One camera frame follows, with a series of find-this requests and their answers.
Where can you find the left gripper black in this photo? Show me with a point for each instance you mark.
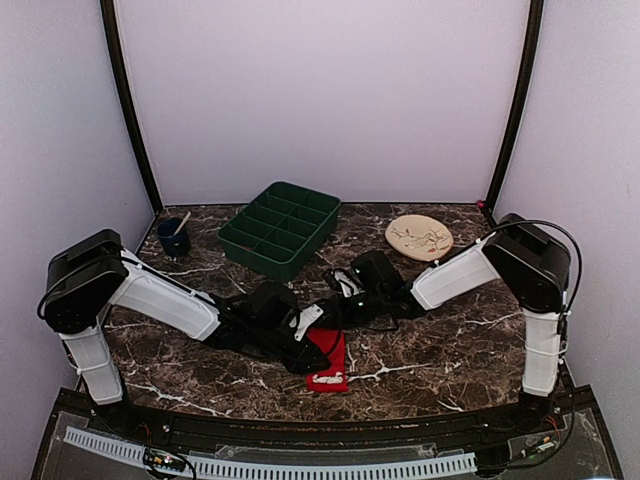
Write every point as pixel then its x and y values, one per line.
pixel 307 352

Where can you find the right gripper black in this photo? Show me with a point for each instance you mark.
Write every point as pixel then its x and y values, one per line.
pixel 346 318

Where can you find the green compartment tray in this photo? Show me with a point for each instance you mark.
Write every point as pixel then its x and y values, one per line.
pixel 279 231

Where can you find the red sock plain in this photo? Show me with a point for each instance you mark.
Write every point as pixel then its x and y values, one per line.
pixel 332 379

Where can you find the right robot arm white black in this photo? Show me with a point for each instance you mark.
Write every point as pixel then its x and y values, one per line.
pixel 541 272

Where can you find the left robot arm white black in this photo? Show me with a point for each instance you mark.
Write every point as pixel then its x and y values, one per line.
pixel 99 273

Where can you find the beige patterned plate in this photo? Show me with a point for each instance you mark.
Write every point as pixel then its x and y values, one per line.
pixel 419 237

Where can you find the dark blue cup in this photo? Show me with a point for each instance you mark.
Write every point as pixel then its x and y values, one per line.
pixel 174 237

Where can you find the wooden stick in cup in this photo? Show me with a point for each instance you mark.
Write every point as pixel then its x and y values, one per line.
pixel 184 221

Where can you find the small circuit board left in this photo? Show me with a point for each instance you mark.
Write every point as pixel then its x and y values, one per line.
pixel 161 460

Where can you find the small circuit board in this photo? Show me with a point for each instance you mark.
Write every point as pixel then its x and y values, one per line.
pixel 161 460
pixel 540 446

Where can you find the small circuit board right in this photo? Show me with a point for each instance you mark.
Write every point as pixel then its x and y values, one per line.
pixel 540 446

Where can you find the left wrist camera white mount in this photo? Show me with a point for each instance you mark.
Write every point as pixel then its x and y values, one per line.
pixel 305 320

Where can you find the grey slotted cable duct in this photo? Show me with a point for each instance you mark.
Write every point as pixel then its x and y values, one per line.
pixel 274 465

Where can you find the black front rail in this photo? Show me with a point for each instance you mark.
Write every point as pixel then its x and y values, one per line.
pixel 485 429

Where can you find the right black frame post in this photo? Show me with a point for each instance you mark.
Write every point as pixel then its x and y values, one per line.
pixel 521 89

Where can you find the black frame post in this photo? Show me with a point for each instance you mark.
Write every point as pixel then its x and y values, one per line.
pixel 126 100
pixel 521 89

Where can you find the left black frame post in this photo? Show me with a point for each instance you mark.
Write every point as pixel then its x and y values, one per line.
pixel 126 100

